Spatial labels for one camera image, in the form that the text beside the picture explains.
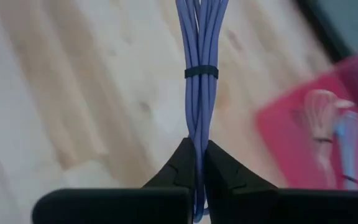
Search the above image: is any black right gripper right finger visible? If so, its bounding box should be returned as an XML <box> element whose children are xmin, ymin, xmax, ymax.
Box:
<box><xmin>204</xmin><ymin>139</ymin><xmax>358</xmax><ymax>224</ymax></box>

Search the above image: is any black table edge frame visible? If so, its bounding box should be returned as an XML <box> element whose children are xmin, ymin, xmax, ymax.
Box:
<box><xmin>293</xmin><ymin>0</ymin><xmax>354</xmax><ymax>63</ymax></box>

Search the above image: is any light blue USB cable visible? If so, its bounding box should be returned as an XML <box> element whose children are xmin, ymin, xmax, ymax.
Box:
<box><xmin>334</xmin><ymin>110</ymin><xmax>358</xmax><ymax>190</ymax></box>

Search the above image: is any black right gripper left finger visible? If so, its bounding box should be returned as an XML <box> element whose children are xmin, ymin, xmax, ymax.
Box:
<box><xmin>31</xmin><ymin>137</ymin><xmax>197</xmax><ymax>224</ymax></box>

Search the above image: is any beige braided USB cable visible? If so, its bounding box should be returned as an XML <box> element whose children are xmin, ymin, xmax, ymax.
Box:
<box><xmin>303</xmin><ymin>89</ymin><xmax>356</xmax><ymax>187</ymax></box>

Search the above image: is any pink plastic bin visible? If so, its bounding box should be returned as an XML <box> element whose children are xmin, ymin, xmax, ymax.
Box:
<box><xmin>255</xmin><ymin>46</ymin><xmax>358</xmax><ymax>190</ymax></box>

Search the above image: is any purple braided USB cable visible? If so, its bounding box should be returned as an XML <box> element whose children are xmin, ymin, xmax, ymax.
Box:
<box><xmin>175</xmin><ymin>0</ymin><xmax>229</xmax><ymax>223</ymax></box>

